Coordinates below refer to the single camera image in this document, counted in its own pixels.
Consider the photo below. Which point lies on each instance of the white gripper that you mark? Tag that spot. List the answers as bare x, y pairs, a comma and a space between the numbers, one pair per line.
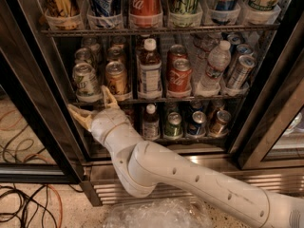
106, 123

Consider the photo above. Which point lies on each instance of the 7up can shelf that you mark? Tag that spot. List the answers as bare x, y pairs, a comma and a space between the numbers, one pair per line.
85, 78
84, 55

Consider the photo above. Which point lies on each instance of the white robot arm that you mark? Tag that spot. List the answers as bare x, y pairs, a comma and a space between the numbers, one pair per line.
140, 165

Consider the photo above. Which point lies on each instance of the gold can front middle shelf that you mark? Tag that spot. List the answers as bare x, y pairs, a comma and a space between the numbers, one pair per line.
116, 77

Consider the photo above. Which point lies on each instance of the gold can shelf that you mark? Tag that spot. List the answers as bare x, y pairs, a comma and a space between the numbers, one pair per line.
116, 77
115, 54

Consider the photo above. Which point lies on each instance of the brown juice bottle bottom shelf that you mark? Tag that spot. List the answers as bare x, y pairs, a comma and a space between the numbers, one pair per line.
150, 123

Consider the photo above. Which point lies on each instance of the brown juice bottle shelf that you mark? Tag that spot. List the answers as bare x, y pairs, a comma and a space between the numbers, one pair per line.
150, 123
150, 63

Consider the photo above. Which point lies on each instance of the left glass fridge door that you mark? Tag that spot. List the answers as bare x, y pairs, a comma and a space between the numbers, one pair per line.
30, 64

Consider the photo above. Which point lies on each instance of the glass fridge door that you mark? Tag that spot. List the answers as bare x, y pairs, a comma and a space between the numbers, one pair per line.
275, 100
30, 64

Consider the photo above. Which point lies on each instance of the brown juice bottle middle shelf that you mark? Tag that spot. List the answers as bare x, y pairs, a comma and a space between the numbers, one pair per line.
150, 63

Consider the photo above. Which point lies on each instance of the green can bottom shelf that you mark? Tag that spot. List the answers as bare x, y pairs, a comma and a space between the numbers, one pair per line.
172, 129

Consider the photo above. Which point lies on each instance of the front red coke can middle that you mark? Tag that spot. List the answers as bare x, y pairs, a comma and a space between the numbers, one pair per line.
180, 75

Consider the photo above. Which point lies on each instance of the rear red coke can middle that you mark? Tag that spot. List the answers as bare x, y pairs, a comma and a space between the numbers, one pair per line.
175, 52

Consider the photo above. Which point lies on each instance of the blue can bottom shelf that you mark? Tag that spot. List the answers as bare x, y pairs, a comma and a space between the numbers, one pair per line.
196, 124

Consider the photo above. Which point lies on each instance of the blue white can top shelf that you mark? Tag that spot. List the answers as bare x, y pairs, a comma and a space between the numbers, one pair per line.
104, 0

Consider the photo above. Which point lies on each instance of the red coke can top shelf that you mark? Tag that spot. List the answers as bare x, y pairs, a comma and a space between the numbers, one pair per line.
145, 12

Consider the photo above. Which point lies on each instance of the brown can bottom shelf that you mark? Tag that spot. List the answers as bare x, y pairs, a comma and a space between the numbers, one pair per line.
218, 125

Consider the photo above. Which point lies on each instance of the stainless steel fridge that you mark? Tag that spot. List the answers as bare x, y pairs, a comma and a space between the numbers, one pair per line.
217, 153

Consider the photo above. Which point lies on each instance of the clear water bottle middle shelf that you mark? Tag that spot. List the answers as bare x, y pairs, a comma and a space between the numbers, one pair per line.
218, 60

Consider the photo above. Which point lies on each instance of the front silver slim can middle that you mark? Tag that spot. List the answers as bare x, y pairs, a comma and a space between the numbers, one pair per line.
244, 65

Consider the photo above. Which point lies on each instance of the silver slim can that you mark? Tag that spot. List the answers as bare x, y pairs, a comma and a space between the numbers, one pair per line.
241, 49
244, 65

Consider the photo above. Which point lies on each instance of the right glass fridge door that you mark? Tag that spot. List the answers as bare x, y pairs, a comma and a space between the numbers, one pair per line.
275, 100

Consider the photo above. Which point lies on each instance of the clear plastic bag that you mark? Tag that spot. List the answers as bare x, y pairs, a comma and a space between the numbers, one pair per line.
159, 213

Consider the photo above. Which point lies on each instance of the top wire shelf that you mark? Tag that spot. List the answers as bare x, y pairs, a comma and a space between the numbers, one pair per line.
155, 31

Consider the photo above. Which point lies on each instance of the wire shelf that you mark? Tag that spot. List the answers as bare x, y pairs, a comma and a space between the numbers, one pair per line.
163, 100
155, 31

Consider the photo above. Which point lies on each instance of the middle wire shelf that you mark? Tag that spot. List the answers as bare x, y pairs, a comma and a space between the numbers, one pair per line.
163, 100

